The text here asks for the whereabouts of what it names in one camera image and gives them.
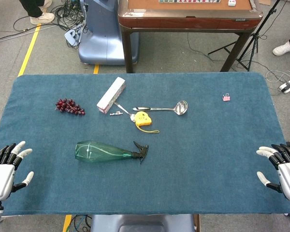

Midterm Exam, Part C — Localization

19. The tangled black cable bundle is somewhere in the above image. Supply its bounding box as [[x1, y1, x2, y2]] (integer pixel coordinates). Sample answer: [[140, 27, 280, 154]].
[[50, 0, 87, 32]]

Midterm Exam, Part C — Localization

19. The white sneaker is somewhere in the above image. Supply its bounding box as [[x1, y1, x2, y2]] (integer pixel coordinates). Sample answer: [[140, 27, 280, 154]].
[[272, 41, 290, 57]]

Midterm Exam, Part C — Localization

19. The grey power strip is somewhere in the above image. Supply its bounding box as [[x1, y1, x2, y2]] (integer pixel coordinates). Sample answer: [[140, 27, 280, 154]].
[[64, 24, 84, 46]]

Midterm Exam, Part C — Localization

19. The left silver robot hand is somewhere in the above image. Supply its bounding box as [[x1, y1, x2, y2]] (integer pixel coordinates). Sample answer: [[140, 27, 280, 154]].
[[0, 141, 35, 203]]

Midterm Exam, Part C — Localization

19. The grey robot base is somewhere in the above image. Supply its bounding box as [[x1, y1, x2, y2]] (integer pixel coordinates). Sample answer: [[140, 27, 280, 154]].
[[90, 214, 195, 232]]

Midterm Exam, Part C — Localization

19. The row of mahjong tiles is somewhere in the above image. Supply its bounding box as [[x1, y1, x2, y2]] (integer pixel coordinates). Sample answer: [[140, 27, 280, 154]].
[[159, 0, 221, 4]]

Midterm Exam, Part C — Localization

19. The dark red grape bunch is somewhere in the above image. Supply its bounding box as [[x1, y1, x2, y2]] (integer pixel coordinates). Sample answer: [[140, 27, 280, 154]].
[[55, 98, 86, 116]]

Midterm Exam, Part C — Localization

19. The blue table cloth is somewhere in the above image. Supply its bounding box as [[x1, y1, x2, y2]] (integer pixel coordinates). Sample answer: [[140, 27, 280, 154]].
[[0, 72, 290, 216]]

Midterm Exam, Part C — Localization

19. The yellow tape measure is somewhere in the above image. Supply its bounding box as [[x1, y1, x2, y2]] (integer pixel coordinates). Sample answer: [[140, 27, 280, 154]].
[[134, 111, 160, 134]]

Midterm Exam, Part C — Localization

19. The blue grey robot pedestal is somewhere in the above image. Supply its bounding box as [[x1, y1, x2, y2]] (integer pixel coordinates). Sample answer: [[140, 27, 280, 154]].
[[78, 0, 140, 65]]

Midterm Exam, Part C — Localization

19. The white pink floral box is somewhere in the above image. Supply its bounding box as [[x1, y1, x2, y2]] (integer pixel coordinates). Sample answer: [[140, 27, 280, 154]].
[[96, 77, 126, 114]]

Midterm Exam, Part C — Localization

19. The steel soup ladle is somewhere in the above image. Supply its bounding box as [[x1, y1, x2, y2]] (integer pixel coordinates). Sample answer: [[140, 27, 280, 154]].
[[132, 100, 189, 116]]

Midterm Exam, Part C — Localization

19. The beige sneaker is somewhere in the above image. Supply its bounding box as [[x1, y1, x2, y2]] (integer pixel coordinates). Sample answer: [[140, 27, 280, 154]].
[[29, 12, 56, 25], [38, 0, 53, 9]]

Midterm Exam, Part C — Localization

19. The small steel spoon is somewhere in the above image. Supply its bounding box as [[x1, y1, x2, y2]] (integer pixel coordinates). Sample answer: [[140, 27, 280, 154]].
[[114, 101, 136, 121]]

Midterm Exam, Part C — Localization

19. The green plastic spray bottle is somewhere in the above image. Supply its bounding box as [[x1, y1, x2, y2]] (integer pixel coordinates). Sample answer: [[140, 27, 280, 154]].
[[74, 140, 149, 165]]

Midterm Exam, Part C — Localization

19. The person's black trouser leg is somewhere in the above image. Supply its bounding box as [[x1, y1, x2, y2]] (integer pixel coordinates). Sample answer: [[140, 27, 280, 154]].
[[18, 0, 44, 18]]

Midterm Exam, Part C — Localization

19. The brown mahjong table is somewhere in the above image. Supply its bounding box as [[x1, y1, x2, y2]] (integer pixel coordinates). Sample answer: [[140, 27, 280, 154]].
[[117, 0, 263, 73]]

